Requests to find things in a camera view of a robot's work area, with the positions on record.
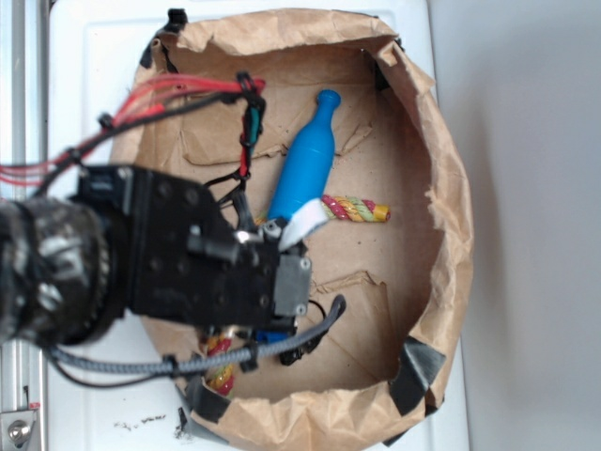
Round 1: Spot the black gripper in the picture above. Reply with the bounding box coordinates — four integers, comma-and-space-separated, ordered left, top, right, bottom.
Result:
74, 165, 329, 329

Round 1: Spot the blue plastic bottle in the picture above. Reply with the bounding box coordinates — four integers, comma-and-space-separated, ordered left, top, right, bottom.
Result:
267, 89, 341, 220

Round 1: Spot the brown paper bag bin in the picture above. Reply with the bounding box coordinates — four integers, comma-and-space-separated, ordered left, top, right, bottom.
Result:
134, 8, 474, 450

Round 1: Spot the grey braided cable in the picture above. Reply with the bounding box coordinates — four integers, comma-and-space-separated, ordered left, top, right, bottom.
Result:
46, 294, 347, 389

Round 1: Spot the multicolored twisted rope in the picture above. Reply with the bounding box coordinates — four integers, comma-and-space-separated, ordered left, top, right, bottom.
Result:
200, 194, 393, 400

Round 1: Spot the red and black wire bundle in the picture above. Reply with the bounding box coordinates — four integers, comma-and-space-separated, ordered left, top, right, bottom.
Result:
0, 70, 267, 198

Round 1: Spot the aluminium frame rail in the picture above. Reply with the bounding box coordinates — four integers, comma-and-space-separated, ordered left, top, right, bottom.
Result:
1, 1, 50, 450

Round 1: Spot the silver corner bracket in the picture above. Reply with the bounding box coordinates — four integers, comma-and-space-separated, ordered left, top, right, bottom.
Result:
1, 410, 39, 451

